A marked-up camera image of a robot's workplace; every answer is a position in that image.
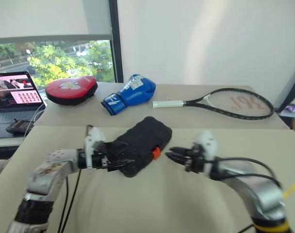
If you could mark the black pouch with orange tab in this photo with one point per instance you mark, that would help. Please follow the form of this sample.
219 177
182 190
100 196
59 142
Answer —
147 136

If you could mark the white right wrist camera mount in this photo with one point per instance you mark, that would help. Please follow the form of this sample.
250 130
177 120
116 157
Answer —
207 142

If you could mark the black tennis racket white grip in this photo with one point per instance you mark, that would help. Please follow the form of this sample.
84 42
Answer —
168 104

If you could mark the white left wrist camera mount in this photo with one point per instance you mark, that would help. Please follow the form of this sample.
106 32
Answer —
95 134

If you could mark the black vertical window frame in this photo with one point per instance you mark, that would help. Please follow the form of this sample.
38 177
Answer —
117 41

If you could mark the blue boxing glove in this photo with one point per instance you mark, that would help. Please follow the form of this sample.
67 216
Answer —
135 95

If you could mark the grey slanted frame post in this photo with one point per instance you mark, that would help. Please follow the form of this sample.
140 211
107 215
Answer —
290 89

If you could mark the black handheld controller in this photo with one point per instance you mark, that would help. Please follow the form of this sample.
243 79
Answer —
19 126

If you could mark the open laptop computer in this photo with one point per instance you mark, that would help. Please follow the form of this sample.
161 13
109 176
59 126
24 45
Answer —
6 114

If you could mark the red boxing focus pad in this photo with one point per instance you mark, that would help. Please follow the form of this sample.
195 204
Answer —
70 89

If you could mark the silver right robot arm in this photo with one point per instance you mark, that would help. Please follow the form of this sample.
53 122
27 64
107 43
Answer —
249 179

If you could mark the purple object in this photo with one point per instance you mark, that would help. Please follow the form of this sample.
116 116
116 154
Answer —
294 109

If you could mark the white roller blind grey bar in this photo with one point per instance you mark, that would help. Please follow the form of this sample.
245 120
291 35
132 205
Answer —
40 17

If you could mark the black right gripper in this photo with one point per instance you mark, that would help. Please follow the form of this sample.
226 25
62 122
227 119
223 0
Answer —
196 160

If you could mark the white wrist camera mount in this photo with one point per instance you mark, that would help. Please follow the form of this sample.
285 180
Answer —
95 134
207 142

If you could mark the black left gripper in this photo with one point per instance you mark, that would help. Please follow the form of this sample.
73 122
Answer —
102 159

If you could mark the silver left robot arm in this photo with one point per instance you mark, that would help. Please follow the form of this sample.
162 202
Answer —
48 170

